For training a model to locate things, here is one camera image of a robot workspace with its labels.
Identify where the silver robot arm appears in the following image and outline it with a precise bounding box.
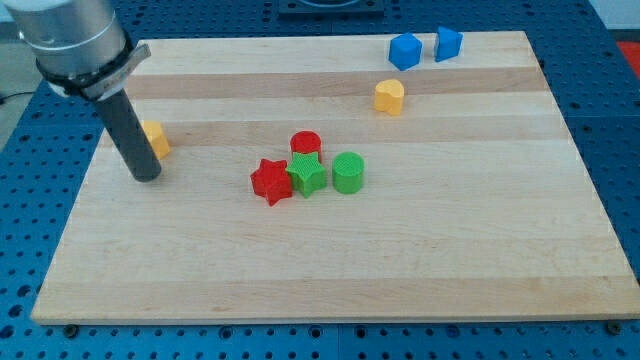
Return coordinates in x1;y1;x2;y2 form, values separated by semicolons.
2;0;151;101

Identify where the yellow heart block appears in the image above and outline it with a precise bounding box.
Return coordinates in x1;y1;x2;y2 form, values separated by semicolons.
373;79;405;116

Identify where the green star block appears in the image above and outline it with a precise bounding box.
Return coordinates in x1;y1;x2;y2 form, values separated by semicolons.
286;152;327;198

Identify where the green cylinder block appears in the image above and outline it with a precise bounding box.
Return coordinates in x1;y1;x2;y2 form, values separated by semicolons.
332;152;364;194

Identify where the red cylinder block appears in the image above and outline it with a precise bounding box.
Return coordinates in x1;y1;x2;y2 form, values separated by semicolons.
290;130;322;161

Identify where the red star block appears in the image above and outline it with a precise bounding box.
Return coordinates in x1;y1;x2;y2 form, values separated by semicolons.
250;159;293;206

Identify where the wooden board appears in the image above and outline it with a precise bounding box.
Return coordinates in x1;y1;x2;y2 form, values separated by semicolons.
31;31;639;325

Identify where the blue cube block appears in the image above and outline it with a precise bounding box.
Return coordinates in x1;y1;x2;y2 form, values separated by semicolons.
388;33;422;71

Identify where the yellow pentagon block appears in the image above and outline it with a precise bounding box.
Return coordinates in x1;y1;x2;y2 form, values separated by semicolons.
142;121;171;159

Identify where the blue triangular block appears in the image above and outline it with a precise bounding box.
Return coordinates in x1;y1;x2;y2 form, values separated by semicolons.
434;26;464;62

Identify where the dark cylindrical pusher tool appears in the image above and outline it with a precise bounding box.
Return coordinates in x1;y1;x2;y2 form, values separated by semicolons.
95;89;161;182

